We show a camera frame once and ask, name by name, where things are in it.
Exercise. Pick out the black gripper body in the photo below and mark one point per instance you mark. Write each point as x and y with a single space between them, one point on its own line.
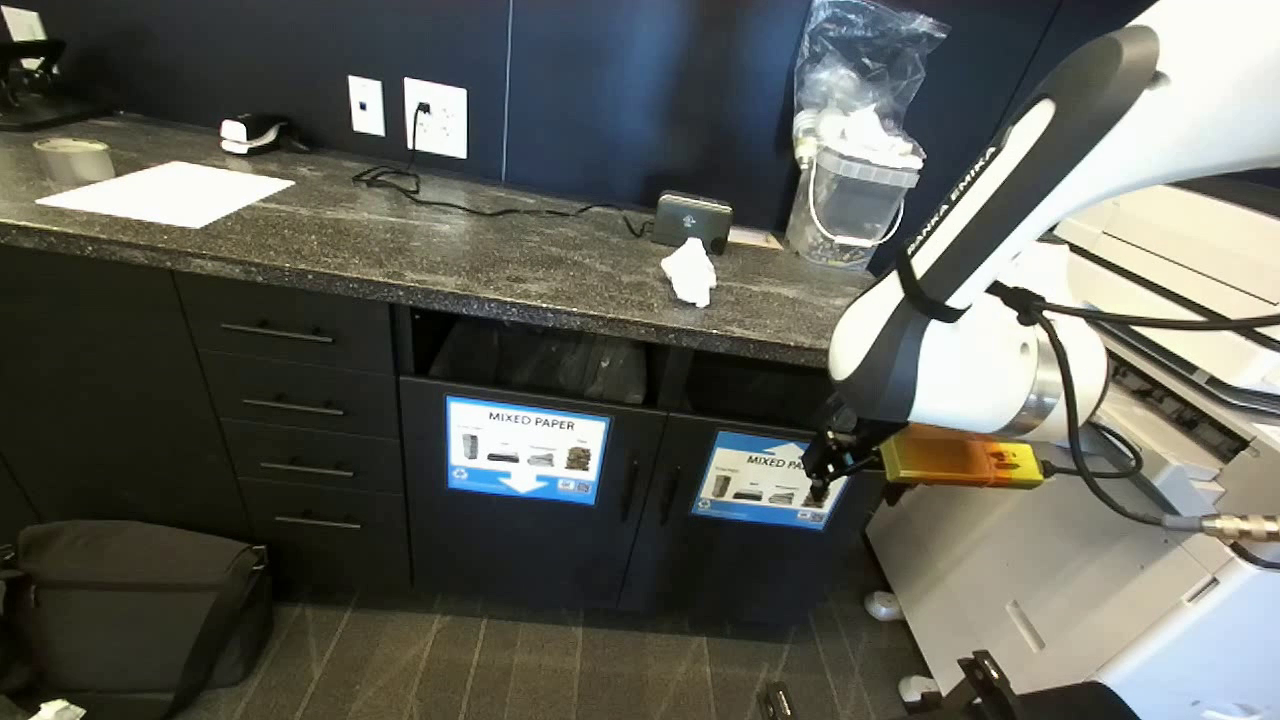
857 443

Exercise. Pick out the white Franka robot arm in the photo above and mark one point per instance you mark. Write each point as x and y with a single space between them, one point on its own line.
1066 173

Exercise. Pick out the mixed paper sign up arrow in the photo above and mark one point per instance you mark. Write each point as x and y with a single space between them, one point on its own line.
744 481

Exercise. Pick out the mixed paper sign down arrow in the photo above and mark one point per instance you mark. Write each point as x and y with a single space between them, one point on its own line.
526 449

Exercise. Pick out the flat beige card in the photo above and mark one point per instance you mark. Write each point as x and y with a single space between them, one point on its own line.
758 240

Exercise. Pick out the large grey office printer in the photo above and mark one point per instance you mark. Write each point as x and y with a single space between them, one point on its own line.
1043 586

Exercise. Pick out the small crumpled white paper ball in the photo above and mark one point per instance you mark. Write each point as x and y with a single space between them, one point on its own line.
689 268

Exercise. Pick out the small black box device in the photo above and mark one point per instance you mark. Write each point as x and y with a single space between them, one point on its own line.
692 223

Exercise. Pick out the white power adapter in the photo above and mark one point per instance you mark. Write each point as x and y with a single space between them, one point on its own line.
248 129

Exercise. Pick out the black fabric bag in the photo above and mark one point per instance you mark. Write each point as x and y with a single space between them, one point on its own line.
132 604

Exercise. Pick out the dark cabinet with granite counter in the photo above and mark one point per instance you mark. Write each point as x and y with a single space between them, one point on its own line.
122 403

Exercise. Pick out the flat white paper sheet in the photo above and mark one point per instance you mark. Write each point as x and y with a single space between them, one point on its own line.
167 192

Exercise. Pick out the grey tape roll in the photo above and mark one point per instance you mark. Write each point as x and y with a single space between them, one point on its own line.
74 159

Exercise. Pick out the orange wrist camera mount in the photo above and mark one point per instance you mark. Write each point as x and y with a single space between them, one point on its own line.
960 462

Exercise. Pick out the large white wall outlet plate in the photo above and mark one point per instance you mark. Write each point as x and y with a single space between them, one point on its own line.
438 117

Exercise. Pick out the small white wall plate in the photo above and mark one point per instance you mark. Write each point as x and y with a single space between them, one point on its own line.
367 104

